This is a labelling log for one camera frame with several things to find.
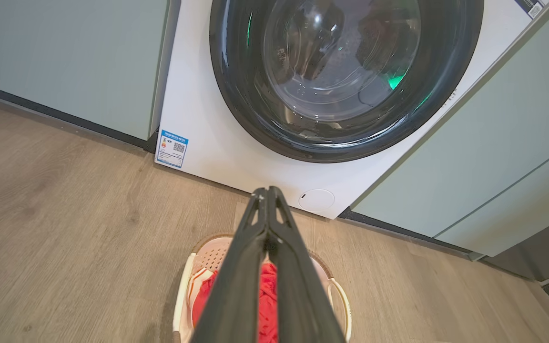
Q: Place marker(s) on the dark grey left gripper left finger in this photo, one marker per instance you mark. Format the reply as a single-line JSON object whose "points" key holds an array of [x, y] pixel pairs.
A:
{"points": [[236, 290]]}

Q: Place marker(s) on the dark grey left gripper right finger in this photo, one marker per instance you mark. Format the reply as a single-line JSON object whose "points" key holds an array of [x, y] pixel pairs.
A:
{"points": [[300, 295]]}

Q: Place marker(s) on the white perforated laundry basket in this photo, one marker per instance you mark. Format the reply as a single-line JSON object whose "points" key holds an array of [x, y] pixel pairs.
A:
{"points": [[210, 255]]}

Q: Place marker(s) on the red garment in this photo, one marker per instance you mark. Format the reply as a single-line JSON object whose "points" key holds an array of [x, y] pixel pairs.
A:
{"points": [[267, 305]]}

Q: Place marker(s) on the white garment with orange trim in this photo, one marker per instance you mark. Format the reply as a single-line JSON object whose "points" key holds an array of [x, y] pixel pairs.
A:
{"points": [[198, 286]]}

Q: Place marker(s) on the round white filter cover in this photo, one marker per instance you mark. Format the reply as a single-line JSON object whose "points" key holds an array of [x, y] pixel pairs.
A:
{"points": [[317, 201]]}

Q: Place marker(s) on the dark cabinet kickboard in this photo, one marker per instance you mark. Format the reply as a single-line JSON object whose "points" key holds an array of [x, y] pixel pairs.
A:
{"points": [[398, 229], [55, 112]]}

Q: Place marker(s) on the blue energy label sticker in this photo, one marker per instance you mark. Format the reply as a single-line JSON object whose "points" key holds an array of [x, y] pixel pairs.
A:
{"points": [[172, 148]]}

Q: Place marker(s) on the white front-load washing machine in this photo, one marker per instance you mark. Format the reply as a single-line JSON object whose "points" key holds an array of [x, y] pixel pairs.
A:
{"points": [[198, 105]]}

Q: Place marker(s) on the dark round washing machine door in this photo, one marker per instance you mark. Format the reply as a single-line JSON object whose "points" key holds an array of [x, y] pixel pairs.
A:
{"points": [[236, 85]]}

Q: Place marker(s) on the pale green cabinet panel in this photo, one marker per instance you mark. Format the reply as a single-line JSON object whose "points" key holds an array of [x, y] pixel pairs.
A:
{"points": [[503, 143], [65, 52]]}

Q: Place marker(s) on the black QR code sticker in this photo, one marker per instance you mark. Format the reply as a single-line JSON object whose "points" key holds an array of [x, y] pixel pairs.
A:
{"points": [[532, 7]]}

